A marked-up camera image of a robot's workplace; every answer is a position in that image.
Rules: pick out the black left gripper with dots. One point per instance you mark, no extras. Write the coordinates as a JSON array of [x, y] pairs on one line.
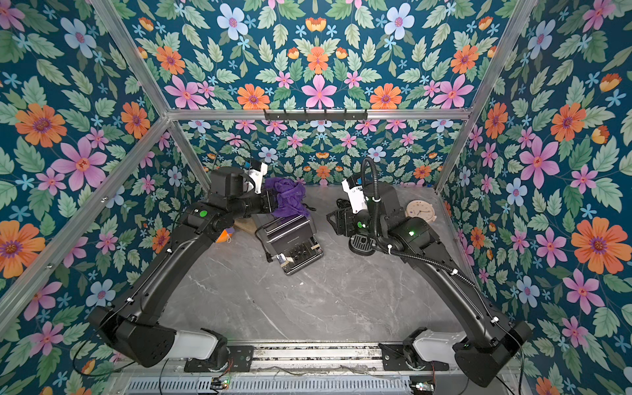
[[267, 205]]

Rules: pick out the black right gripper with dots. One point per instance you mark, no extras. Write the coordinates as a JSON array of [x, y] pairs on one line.
[[338, 220]]

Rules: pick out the purple microfiber cloth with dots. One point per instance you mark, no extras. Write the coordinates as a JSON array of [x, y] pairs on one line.
[[289, 197]]

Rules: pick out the silver espresso coffee machine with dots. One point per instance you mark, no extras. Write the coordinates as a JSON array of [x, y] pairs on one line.
[[288, 241]]

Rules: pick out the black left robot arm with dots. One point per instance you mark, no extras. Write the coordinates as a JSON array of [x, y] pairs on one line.
[[131, 324]]

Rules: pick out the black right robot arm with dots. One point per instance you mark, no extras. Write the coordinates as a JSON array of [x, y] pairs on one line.
[[374, 221]]

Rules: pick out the black capsule coffee machine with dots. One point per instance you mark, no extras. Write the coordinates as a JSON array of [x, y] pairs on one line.
[[361, 245]]

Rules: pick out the orange plush toy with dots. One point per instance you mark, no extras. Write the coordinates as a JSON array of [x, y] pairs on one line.
[[226, 235]]

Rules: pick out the pink round alarm clock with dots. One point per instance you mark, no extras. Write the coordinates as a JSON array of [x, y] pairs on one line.
[[421, 209]]

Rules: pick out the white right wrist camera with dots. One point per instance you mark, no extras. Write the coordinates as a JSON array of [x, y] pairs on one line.
[[354, 190]]

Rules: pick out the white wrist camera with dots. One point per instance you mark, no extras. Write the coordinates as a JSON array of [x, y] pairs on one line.
[[354, 190], [255, 176]]

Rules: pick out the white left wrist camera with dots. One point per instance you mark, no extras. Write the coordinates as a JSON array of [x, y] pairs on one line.
[[255, 176]]

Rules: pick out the black hook rail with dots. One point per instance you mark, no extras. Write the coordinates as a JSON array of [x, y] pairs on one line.
[[310, 115]]

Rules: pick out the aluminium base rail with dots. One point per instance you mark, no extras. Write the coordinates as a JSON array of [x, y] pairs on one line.
[[312, 368]]

